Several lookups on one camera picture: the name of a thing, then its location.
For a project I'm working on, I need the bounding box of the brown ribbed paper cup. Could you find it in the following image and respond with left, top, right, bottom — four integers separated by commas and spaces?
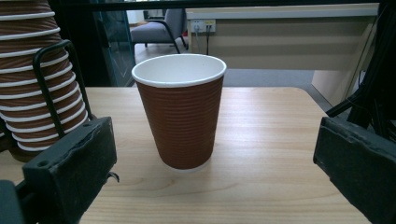
131, 53, 228, 174

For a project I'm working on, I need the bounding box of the grey armchair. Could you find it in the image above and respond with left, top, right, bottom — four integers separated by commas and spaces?
130, 8, 190, 54

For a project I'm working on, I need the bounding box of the black metal stand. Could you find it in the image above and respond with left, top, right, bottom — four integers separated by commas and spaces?
326, 0, 396, 141

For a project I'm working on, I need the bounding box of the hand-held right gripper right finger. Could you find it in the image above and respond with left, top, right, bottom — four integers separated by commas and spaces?
313, 116, 396, 224

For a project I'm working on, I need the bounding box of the black cable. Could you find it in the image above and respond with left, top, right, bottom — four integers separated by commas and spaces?
205, 26, 211, 56

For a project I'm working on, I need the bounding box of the white wall socket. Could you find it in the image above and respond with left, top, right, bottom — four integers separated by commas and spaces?
190, 19, 217, 34

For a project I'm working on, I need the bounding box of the stack of brown cups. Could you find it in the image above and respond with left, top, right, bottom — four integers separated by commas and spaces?
0, 0, 90, 163

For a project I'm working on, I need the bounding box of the glass partition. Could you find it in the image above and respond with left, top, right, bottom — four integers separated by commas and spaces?
92, 0, 136, 88

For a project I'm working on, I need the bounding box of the black wire rack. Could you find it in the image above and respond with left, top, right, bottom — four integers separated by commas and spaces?
32, 39, 96, 139

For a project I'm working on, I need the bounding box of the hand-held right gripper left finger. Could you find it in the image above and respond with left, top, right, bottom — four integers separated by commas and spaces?
21, 116, 120, 224

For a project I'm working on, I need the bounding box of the beige partition counter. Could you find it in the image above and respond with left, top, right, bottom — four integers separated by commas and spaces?
185, 3, 381, 106

